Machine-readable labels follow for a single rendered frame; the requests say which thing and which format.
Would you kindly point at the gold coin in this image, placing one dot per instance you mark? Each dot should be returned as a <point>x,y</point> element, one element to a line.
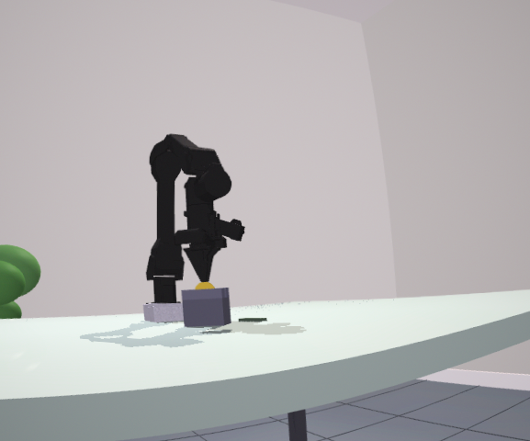
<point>204,285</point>

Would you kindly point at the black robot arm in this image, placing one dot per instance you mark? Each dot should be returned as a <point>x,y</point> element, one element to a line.
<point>167,158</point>

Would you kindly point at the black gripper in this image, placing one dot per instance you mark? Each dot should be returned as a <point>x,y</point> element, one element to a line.
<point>202,247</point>

